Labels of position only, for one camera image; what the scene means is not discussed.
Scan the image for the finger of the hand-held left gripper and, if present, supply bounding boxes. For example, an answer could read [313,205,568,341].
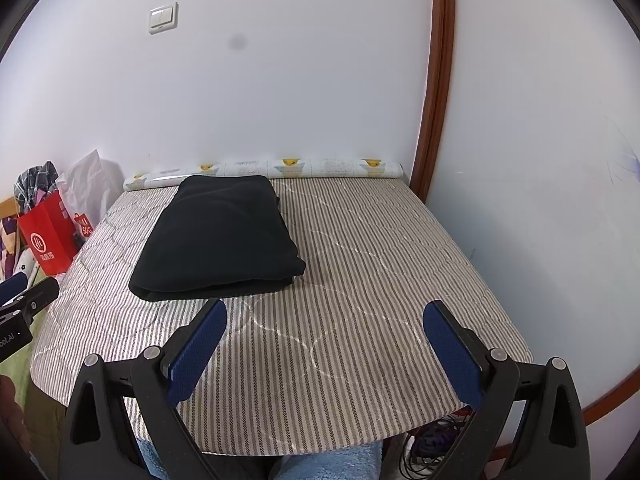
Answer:
[0,277,60,328]
[0,274,28,307]

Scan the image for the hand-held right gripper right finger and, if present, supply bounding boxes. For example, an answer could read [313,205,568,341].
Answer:
[422,300,586,480]

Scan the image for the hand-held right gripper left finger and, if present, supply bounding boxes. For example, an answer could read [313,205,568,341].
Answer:
[59,298,228,480]

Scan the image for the black sweatshirt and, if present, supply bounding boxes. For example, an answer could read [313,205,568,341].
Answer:
[128,175,307,302]

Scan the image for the person's left forearm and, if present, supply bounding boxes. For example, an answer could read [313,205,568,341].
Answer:
[0,375,31,461]

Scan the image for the green sheet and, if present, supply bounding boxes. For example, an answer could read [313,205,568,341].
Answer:
[0,310,66,411]

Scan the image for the colourful printed cloth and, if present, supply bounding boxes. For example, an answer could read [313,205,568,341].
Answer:
[0,215,36,281]

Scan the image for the large red paper bag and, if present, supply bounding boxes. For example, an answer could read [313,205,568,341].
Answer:
[18,191,77,277]

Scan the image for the small red paper bag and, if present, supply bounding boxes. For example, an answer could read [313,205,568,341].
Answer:
[72,212,96,241]

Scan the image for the plaid cloth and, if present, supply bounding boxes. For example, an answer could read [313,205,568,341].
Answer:
[13,161,60,216]

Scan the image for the striped quilted mat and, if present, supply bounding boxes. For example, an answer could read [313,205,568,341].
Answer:
[29,176,531,456]

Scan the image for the white plastic bag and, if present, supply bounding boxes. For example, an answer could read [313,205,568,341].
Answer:
[56,149,126,221]

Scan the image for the brown wooden baseboard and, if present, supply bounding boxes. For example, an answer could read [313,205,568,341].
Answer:
[582,375,640,427]

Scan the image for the person's blue pants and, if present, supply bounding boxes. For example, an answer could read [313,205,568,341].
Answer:
[135,440,383,480]

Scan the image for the tangle of dark cables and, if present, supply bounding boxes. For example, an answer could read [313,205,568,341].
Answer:
[400,407,481,480]

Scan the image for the brown wooden door frame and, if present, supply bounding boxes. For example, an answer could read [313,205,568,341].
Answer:
[410,0,457,201]

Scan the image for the white wall switch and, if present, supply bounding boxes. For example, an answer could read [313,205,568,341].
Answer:
[147,2,179,36]

